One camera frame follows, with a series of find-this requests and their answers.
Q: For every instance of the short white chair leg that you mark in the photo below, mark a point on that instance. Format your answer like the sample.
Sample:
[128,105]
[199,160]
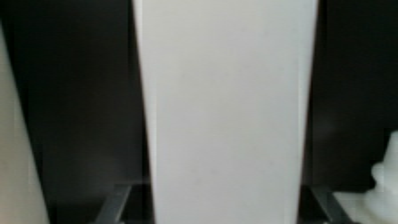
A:
[371,206]

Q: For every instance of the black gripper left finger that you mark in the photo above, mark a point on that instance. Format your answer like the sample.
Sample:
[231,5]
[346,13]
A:
[112,208]

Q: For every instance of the white chair back frame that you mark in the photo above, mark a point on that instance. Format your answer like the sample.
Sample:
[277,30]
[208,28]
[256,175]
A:
[153,98]

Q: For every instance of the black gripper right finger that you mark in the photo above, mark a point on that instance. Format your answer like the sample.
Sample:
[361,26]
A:
[322,210]

